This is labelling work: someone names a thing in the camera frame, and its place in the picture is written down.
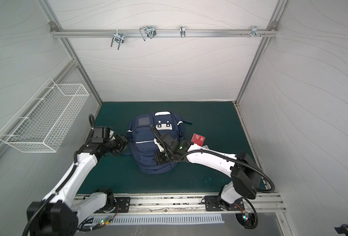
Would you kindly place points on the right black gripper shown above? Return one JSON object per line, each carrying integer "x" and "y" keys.
{"x": 162, "y": 141}

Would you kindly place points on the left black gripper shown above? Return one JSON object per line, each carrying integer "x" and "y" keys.
{"x": 120, "y": 141}

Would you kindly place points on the navy blue backpack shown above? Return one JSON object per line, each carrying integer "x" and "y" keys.
{"x": 141, "y": 138}

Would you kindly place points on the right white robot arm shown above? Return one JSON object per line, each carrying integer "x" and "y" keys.
{"x": 247, "y": 179}

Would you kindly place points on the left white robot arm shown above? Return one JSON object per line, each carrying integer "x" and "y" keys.
{"x": 56, "y": 214}

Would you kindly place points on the red booklet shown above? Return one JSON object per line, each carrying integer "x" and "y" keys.
{"x": 198, "y": 139}

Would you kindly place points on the aluminium cross bar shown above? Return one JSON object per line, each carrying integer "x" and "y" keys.
{"x": 161, "y": 33}

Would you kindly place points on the metal double hook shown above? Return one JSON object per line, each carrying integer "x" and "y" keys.
{"x": 147, "y": 32}

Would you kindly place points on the small metal hook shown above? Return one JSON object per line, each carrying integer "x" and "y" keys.
{"x": 182, "y": 32}

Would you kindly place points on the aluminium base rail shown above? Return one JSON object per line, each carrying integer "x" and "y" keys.
{"x": 191, "y": 203}

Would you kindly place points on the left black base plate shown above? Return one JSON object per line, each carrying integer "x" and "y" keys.
{"x": 119, "y": 205}

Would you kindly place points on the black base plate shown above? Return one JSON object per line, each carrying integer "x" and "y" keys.
{"x": 119, "y": 205}
{"x": 215, "y": 203}

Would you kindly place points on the white wire basket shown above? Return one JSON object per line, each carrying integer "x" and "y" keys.
{"x": 41, "y": 125}

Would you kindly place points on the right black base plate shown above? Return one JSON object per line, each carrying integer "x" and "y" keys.
{"x": 215, "y": 203}

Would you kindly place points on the white slotted cable duct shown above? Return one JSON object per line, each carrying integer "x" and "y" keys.
{"x": 170, "y": 219}

